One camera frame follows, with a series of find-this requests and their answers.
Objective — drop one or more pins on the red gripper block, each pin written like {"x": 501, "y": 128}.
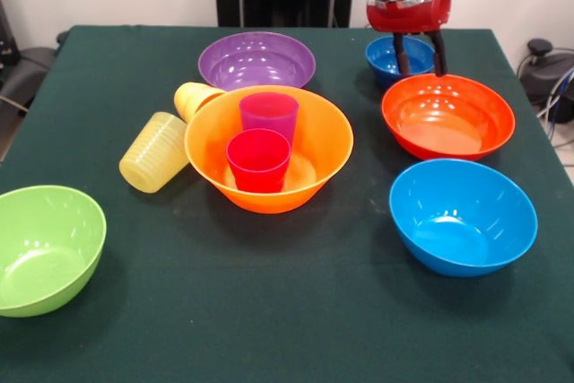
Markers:
{"x": 403, "y": 17}

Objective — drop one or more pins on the red plastic bowl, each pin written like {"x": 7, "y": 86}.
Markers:
{"x": 448, "y": 114}

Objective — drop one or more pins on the large orange plastic bowl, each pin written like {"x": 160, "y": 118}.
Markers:
{"x": 327, "y": 132}

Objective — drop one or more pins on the purple plastic cup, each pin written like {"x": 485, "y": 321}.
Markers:
{"x": 269, "y": 114}

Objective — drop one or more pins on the pink plastic cup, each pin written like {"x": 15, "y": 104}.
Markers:
{"x": 258, "y": 163}

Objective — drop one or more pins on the small dark blue bowl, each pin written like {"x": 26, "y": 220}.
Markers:
{"x": 381, "y": 62}

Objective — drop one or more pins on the black office chair base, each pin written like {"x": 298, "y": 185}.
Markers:
{"x": 547, "y": 73}

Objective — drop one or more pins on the light blue plastic bowl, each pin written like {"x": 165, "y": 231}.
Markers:
{"x": 462, "y": 217}

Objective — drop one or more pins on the purple plastic bowl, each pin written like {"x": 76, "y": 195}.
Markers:
{"x": 255, "y": 60}

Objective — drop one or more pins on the yellow plastic cup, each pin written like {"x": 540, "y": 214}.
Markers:
{"x": 190, "y": 98}

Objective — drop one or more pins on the pale yellow ribbed cup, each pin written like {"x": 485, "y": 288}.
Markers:
{"x": 152, "y": 154}

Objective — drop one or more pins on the dark green table cloth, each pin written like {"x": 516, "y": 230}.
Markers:
{"x": 269, "y": 302}

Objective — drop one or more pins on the grey office chair base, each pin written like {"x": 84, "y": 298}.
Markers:
{"x": 22, "y": 73}

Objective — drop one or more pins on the green plastic bowl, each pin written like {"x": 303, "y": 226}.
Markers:
{"x": 45, "y": 248}

